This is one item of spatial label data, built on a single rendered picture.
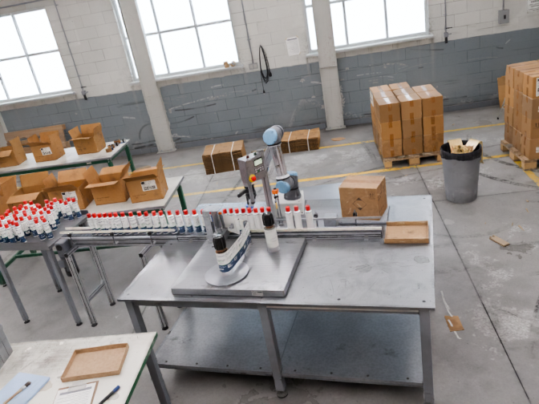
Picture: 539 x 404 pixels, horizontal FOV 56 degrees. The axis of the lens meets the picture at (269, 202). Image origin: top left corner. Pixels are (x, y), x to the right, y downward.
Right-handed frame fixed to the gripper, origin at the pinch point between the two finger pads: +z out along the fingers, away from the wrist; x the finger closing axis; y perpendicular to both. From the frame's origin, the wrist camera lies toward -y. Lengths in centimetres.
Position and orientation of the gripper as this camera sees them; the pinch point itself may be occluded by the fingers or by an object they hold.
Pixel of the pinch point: (249, 207)
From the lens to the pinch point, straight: 435.4
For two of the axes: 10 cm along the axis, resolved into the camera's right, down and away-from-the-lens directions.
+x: 0.9, -4.2, 9.0
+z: 1.7, 9.0, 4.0
